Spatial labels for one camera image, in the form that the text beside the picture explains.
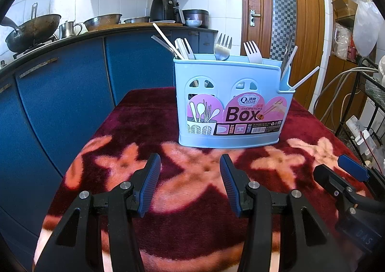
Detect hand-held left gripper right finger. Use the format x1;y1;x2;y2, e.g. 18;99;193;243
219;154;351;272

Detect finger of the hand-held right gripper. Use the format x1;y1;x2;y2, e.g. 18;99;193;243
313;164;366;209
337;154;385;184

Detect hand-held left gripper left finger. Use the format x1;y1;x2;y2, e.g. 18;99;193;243
33;153;162;272

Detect light blue utensil box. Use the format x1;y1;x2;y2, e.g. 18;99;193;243
173;53;295;148

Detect steel knife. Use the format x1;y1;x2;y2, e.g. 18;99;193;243
281;27;295;75

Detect white fork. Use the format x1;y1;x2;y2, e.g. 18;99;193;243
243;41;263;64

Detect steel fork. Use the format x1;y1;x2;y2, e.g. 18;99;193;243
214;33;233;61

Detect white straw utensil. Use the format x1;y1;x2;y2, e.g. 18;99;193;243
151;35;180;59

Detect wooden chopstick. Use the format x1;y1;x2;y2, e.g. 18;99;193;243
152;23;182;59

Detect white power strip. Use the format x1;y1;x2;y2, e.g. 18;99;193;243
346;115;378;152

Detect red patterned blanket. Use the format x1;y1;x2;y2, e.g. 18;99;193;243
33;87;385;272

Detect blue kitchen counter cabinets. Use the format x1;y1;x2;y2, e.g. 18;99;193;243
0;23;218;260

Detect white plastic bag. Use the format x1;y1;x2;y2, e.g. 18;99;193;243
352;0;380;57

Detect wooden shelf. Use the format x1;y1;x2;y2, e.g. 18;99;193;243
325;0;370;86

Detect wooden cutting board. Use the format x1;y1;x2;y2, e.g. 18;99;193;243
87;21;184;32

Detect steel colander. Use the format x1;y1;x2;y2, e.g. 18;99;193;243
83;14;123;32

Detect dark rice cooker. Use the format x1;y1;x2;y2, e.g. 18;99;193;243
182;9;209;28

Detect steel pitcher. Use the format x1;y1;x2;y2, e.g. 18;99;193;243
58;20;83;39

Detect black air fryer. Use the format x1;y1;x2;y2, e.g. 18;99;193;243
149;0;182;23

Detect gas stove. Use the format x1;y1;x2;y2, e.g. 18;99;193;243
12;38;58;59

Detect black wok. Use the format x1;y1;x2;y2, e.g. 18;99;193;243
4;2;61;53

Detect red cable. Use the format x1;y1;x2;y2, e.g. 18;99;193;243
359;133;385;170

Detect black wire rack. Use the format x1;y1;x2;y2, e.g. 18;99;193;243
334;57;385;170

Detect grey cable bundle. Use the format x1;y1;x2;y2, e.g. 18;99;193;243
313;66;379;128

